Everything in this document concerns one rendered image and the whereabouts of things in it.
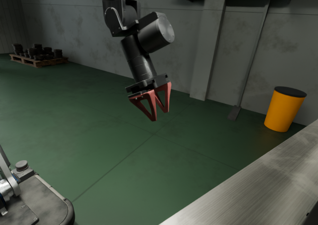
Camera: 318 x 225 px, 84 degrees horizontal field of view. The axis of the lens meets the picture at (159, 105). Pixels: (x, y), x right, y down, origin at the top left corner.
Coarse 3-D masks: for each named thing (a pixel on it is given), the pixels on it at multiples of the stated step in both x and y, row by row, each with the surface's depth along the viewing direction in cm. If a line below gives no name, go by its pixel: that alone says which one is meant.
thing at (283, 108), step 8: (280, 88) 242; (288, 88) 245; (272, 96) 249; (280, 96) 232; (288, 96) 225; (296, 96) 221; (304, 96) 221; (272, 104) 245; (280, 104) 234; (288, 104) 228; (296, 104) 226; (272, 112) 246; (280, 112) 237; (288, 112) 232; (296, 112) 234; (272, 120) 247; (280, 120) 240; (288, 120) 237; (272, 128) 250; (280, 128) 244; (288, 128) 247
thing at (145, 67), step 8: (144, 56) 41; (128, 64) 42; (136, 64) 40; (144, 64) 41; (152, 64) 42; (136, 72) 41; (144, 72) 41; (152, 72) 42; (136, 80) 42; (144, 80) 38; (128, 88) 41
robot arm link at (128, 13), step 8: (104, 0) 39; (112, 0) 38; (120, 0) 37; (128, 0) 40; (136, 0) 40; (104, 8) 39; (120, 8) 37; (128, 8) 39; (136, 8) 41; (104, 16) 40; (120, 16) 38; (128, 16) 39; (136, 16) 41; (128, 24) 40
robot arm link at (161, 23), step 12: (108, 12) 38; (156, 12) 35; (108, 24) 39; (120, 24) 38; (132, 24) 38; (144, 24) 37; (156, 24) 35; (168, 24) 38; (120, 36) 42; (144, 36) 37; (156, 36) 36; (168, 36) 37; (144, 48) 38; (156, 48) 38
